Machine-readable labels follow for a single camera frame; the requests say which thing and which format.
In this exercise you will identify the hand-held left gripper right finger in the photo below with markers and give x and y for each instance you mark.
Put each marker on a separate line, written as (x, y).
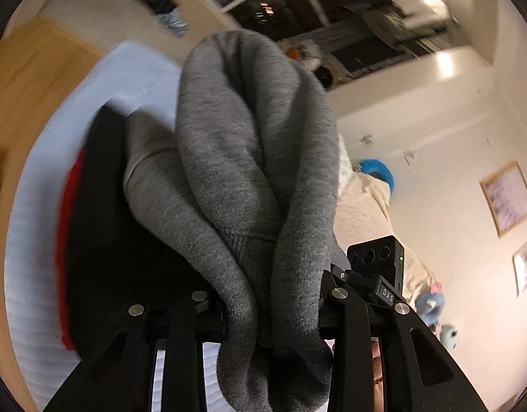
(327, 317)

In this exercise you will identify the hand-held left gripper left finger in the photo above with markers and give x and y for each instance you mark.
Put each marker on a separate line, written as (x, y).
(212, 322)

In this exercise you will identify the grey sweatshirt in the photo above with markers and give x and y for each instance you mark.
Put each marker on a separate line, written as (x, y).
(246, 158)

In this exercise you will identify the blue and pink plush toy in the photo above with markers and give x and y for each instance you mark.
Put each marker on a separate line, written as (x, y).
(428, 304)

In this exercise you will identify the blue round plush toy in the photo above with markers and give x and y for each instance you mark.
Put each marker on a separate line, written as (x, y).
(375, 167)

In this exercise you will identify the pale teal round toy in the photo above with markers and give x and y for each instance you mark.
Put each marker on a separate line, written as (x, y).
(448, 334)

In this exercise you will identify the black folded garment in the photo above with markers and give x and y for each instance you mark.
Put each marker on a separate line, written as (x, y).
(100, 223)

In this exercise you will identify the red folded garment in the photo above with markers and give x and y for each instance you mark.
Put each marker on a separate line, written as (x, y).
(66, 231)

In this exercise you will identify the light blue quilted blanket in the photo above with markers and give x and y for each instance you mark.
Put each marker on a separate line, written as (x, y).
(27, 266)

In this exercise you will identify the dark window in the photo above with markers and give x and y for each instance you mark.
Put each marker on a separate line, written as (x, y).
(289, 4)

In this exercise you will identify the light blue cloth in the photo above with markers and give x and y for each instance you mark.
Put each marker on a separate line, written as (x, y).
(175, 23)

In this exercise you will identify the large framed wall picture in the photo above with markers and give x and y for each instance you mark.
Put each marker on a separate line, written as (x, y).
(508, 199)

